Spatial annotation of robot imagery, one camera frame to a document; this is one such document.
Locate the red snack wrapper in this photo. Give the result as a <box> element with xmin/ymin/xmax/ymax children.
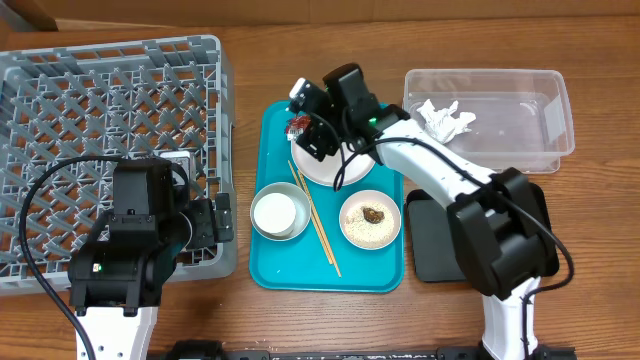
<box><xmin>285</xmin><ymin>115</ymin><xmax>311</xmax><ymax>141</ymax></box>

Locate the grey round bowl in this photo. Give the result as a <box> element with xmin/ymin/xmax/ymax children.
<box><xmin>250</xmin><ymin>182</ymin><xmax>311</xmax><ymax>242</ymax></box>

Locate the small pink bowl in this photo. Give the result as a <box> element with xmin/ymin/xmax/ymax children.
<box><xmin>339</xmin><ymin>190</ymin><xmax>401</xmax><ymax>250</ymax></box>

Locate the brown food scrap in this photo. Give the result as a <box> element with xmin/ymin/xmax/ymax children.
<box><xmin>362</xmin><ymin>207</ymin><xmax>385</xmax><ymax>224</ymax></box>

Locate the white paper cup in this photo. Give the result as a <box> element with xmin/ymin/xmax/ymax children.
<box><xmin>253</xmin><ymin>192</ymin><xmax>297</xmax><ymax>237</ymax></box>

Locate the pile of white rice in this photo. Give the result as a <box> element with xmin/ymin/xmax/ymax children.
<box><xmin>344</xmin><ymin>202</ymin><xmax>395</xmax><ymax>249</ymax></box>

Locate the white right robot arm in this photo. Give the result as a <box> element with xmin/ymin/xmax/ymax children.
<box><xmin>290</xmin><ymin>103</ymin><xmax>566</xmax><ymax>359</ymax></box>

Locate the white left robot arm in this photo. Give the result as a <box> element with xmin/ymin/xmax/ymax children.
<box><xmin>68</xmin><ymin>158</ymin><xmax>233</xmax><ymax>359</ymax></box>

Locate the clear plastic waste bin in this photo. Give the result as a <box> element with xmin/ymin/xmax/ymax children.
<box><xmin>403</xmin><ymin>69</ymin><xmax>575</xmax><ymax>174</ymax></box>

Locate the right wooden chopstick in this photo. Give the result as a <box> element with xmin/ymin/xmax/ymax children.
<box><xmin>297</xmin><ymin>170</ymin><xmax>342</xmax><ymax>278</ymax></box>

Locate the wooden chopstick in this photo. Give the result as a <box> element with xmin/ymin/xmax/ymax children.
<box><xmin>287</xmin><ymin>159</ymin><xmax>334</xmax><ymax>265</ymax></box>
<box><xmin>297</xmin><ymin>170</ymin><xmax>342</xmax><ymax>278</ymax></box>

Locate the left wooden chopstick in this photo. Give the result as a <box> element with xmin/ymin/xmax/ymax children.
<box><xmin>287</xmin><ymin>159</ymin><xmax>334</xmax><ymax>265</ymax></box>

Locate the teal plastic serving tray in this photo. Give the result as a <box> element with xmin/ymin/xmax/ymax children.
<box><xmin>249</xmin><ymin>101</ymin><xmax>405</xmax><ymax>293</ymax></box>

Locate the crumpled white tissue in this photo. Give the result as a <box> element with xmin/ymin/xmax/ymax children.
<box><xmin>417</xmin><ymin>99</ymin><xmax>476</xmax><ymax>144</ymax></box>

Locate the black plastic tray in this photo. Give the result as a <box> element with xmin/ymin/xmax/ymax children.
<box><xmin>405</xmin><ymin>189</ymin><xmax>559</xmax><ymax>284</ymax></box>

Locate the grey plastic dish rack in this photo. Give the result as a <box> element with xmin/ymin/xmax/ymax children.
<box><xmin>1</xmin><ymin>35</ymin><xmax>237</xmax><ymax>296</ymax></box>

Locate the black rail at table edge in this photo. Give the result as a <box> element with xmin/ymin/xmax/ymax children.
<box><xmin>147</xmin><ymin>339</ymin><xmax>576</xmax><ymax>360</ymax></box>

